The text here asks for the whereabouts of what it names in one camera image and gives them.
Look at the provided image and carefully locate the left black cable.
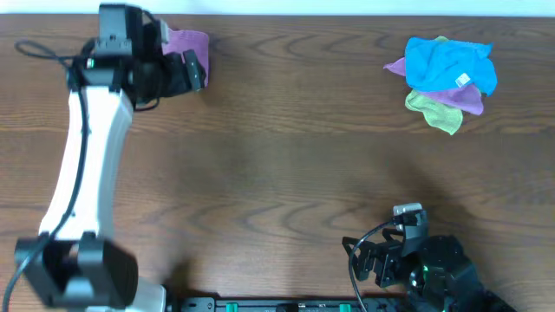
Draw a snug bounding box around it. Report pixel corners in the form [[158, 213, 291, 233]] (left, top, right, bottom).
[[1, 39, 162, 312]]

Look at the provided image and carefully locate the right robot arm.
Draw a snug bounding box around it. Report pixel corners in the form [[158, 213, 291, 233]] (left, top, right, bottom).
[[342, 234, 515, 312]]

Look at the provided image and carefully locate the purple cloth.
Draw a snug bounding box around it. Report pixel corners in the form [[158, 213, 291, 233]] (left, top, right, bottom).
[[383, 57, 485, 116], [162, 29, 210, 86]]

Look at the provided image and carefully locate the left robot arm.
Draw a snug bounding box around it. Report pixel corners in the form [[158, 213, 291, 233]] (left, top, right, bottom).
[[14, 45, 209, 311]]

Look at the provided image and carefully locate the blue cloth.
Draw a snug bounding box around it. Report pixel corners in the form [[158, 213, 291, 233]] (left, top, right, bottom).
[[405, 37, 498, 96]]

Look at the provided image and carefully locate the crumpled green cloth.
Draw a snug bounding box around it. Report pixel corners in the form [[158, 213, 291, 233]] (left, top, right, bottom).
[[405, 90, 463, 135]]

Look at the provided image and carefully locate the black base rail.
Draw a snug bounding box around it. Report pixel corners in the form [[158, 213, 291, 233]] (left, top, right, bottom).
[[173, 296, 417, 312]]

